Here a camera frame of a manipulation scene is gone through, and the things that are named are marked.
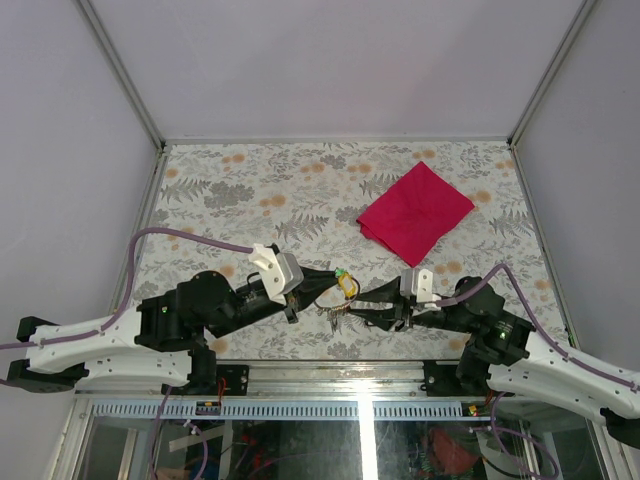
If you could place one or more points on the large metal keyring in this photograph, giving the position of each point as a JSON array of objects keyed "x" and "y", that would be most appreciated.
[{"x": 334, "y": 312}]

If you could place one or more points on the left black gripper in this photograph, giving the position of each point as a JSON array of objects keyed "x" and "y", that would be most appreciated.
[{"x": 317, "y": 284}]

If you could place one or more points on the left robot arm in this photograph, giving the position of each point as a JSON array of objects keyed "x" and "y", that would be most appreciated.
[{"x": 159, "y": 342}]

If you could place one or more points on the folded magenta cloth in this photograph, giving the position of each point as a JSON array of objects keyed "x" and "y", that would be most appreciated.
[{"x": 414, "y": 213}]

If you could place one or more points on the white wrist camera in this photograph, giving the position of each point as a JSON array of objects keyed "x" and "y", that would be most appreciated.
[
  {"x": 280, "y": 272},
  {"x": 417, "y": 285}
]

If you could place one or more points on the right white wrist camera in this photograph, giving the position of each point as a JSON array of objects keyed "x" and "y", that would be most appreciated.
[{"x": 417, "y": 285}]

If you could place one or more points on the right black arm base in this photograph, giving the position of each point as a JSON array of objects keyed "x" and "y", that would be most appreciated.
[{"x": 440, "y": 380}]

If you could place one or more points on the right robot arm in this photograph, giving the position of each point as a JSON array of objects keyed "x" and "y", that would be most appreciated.
[{"x": 507, "y": 353}]

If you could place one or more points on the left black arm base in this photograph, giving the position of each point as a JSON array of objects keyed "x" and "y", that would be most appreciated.
[{"x": 224, "y": 380}]

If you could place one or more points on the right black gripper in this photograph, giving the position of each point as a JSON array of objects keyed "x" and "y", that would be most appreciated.
[{"x": 389, "y": 292}]

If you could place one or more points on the yellow tag key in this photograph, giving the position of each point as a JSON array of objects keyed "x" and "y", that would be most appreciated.
[{"x": 348, "y": 285}]

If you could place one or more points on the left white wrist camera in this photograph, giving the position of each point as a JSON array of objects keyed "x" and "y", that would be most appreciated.
[{"x": 280, "y": 272}]

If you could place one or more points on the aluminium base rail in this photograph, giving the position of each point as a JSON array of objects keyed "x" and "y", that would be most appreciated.
[{"x": 299, "y": 390}]

